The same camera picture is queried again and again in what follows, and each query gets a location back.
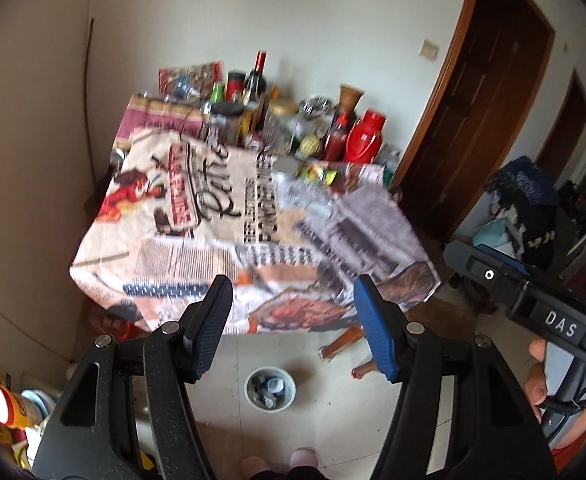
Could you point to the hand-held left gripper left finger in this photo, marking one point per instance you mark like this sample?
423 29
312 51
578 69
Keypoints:
208 330

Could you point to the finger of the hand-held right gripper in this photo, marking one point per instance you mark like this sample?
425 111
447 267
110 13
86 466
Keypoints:
503 256
488 276

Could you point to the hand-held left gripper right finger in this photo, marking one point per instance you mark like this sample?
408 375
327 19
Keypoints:
378 330

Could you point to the white bowl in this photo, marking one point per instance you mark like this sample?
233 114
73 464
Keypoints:
269 391

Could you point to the green yellow packet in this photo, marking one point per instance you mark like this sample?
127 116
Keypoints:
318 174

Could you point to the person's right forearm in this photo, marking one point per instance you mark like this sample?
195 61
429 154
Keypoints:
570 460

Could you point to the person's right hand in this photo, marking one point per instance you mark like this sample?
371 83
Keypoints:
535 385

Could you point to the light blue paper bag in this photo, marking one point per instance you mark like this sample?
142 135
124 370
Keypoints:
495 235

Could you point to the clothes pile on chair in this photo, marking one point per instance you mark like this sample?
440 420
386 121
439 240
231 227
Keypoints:
538 235

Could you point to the blue patterned cloth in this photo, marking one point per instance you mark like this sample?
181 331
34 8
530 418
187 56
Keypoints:
523 182

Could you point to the table with newspaper-print cloth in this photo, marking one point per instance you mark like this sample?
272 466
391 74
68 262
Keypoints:
223 240

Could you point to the green plastic bag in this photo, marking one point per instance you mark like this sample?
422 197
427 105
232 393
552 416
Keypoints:
389 176

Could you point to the brown wooden door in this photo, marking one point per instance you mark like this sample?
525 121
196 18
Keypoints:
465 35
493 100
565 130

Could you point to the pink slipper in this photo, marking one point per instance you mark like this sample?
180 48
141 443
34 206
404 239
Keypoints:
255 467
304 461

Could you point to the silver can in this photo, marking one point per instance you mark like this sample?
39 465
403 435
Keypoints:
286 175

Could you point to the red thermos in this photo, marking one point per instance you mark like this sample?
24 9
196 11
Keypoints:
365 135

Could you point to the yellow-green bumpy ball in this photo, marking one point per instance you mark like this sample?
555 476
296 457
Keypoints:
312 145

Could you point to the red sauce bottle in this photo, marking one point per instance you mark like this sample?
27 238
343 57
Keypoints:
335 137

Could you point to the glass jar with black lid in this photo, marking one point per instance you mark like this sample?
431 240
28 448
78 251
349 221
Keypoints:
227 122

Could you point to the plastic jar with gold lid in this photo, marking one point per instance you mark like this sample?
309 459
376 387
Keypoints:
283 125

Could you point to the dark sauce bottle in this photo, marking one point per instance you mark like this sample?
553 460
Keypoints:
253 115

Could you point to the crumpled silver foil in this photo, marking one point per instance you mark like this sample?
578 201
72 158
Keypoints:
315 106

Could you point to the small green bottle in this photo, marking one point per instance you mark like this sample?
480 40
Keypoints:
217 94

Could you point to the red and black canister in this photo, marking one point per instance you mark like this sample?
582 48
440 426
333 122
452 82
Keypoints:
235 86

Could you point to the red snack bag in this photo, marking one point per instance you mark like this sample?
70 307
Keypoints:
190 79

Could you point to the wine bottle with red cap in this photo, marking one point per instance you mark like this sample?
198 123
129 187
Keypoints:
258 77

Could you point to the beige light switch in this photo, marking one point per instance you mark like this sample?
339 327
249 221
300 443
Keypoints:
428 50

